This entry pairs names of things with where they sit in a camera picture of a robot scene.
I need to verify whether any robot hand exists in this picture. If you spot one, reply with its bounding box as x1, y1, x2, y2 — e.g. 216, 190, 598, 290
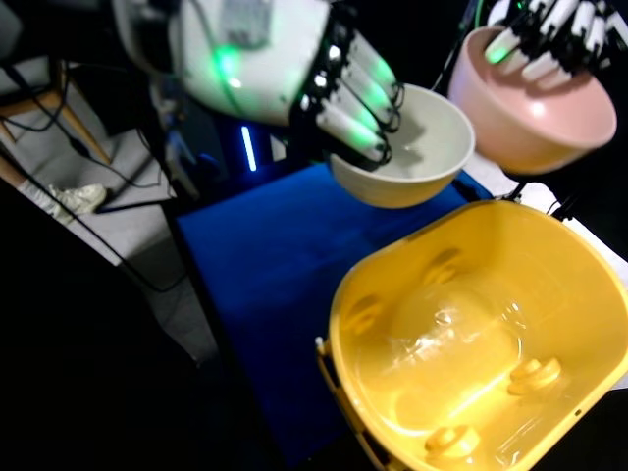
484, 0, 628, 83
171, 0, 406, 166

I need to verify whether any large pink bowl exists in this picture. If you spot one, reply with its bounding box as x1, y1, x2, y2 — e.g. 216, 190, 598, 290
448, 25, 618, 176

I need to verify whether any small pale grey bowl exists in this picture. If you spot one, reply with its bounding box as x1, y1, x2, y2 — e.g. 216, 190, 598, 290
329, 82, 476, 210

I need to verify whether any yellow plastic bucket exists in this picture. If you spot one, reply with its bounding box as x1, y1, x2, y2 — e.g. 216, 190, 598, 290
316, 199, 628, 471

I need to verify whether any blue table cloth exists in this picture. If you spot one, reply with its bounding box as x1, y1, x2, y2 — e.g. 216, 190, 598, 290
175, 164, 492, 470

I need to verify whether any white shoe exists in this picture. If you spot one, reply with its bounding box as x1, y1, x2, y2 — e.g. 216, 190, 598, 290
48, 183, 108, 216

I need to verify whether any wooden frame stand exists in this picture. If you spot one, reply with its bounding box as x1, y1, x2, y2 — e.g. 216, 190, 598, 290
0, 58, 113, 166

